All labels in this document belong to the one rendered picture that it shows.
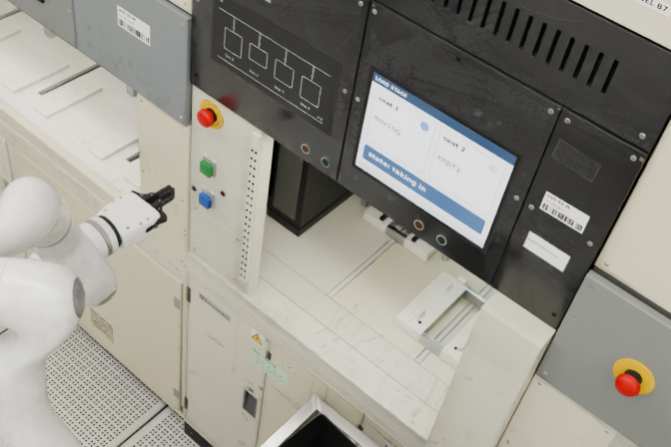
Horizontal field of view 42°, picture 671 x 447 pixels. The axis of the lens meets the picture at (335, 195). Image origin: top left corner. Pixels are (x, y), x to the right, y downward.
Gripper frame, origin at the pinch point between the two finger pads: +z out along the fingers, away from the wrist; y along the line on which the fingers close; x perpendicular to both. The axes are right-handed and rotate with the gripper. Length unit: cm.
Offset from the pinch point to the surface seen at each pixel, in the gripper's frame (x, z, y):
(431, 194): 31, 12, 53
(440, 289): -30, 47, 48
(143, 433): -120, 3, -14
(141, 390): -120, 13, -27
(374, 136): 36, 12, 40
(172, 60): 23.7, 11.6, -10.5
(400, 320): -30, 32, 46
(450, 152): 42, 12, 54
